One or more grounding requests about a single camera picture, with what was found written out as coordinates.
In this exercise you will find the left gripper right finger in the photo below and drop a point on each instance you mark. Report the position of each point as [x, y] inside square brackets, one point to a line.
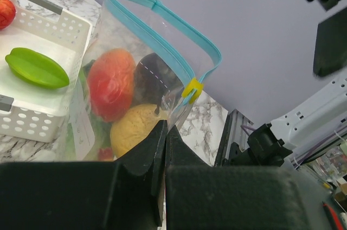
[199, 196]

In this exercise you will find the yellow toy lemon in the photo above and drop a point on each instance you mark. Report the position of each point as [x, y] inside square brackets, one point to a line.
[134, 127]

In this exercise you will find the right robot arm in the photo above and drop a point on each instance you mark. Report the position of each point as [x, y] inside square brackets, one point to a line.
[295, 134]

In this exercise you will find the white perforated plastic basket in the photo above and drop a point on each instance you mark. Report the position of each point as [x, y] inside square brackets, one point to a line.
[29, 111]

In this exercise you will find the dark purple toy eggplant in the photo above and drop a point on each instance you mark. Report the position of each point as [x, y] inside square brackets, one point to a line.
[155, 83]

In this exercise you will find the red orange toy mango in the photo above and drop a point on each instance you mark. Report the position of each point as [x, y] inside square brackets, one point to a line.
[111, 84]

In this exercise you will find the green toy leek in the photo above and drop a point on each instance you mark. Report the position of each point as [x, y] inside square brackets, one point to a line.
[86, 132]

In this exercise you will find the black metal base rail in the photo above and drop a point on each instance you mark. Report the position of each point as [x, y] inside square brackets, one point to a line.
[234, 137]

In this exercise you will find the clear zip top bag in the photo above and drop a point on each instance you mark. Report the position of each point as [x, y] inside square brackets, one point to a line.
[143, 27]

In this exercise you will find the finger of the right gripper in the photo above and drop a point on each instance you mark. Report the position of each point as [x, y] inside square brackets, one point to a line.
[330, 48]

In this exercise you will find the small red toy tomato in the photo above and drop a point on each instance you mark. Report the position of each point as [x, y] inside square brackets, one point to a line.
[7, 13]

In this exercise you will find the red toy apple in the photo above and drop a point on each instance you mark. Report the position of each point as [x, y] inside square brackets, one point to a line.
[105, 154]

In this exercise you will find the green toy starfruit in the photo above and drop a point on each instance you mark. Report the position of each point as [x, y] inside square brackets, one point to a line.
[36, 68]

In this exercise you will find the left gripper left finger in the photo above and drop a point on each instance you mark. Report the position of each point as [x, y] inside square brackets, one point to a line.
[127, 193]

